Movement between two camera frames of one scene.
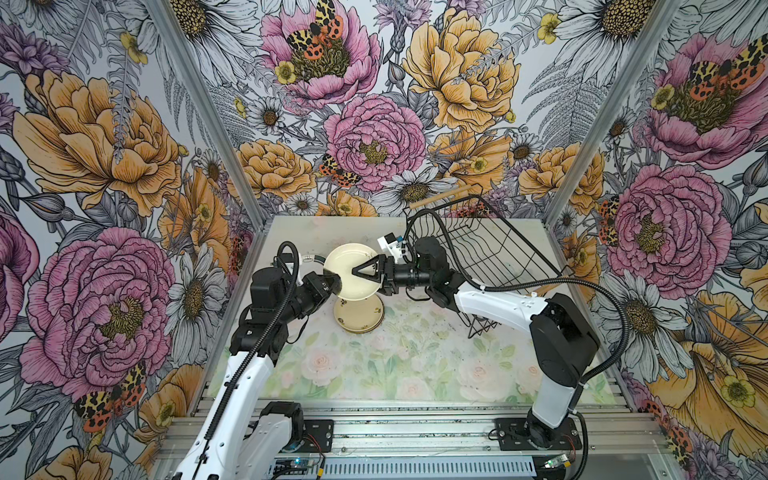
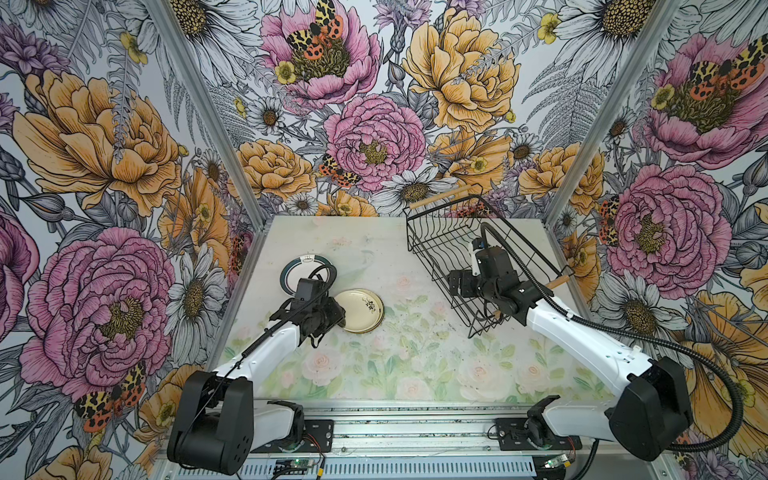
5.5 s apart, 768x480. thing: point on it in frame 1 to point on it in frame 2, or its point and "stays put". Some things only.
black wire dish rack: x=490 y=253 stays put
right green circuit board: x=554 y=462 stays put
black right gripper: x=388 y=276 to x=466 y=278
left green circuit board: x=296 y=462 stays put
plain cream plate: x=342 y=260 to x=364 y=310
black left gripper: x=314 y=282 to x=337 y=316
